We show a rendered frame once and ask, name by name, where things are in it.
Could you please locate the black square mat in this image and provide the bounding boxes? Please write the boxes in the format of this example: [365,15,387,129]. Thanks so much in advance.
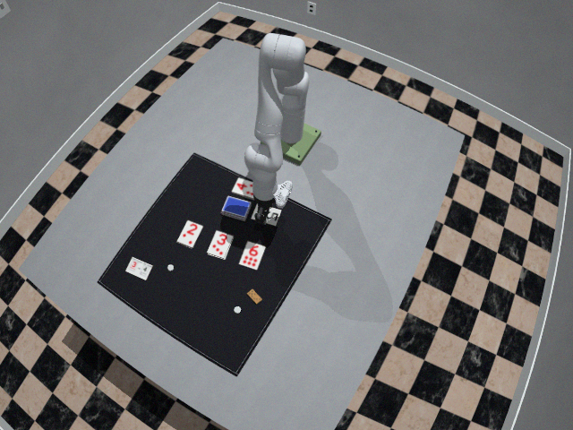
[98,152,332,377]
[101,156,327,371]

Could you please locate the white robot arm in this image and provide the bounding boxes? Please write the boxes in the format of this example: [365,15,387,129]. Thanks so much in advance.
[244,33,309,209]

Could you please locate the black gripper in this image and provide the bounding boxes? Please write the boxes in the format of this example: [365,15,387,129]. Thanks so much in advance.
[253,195,275,225]

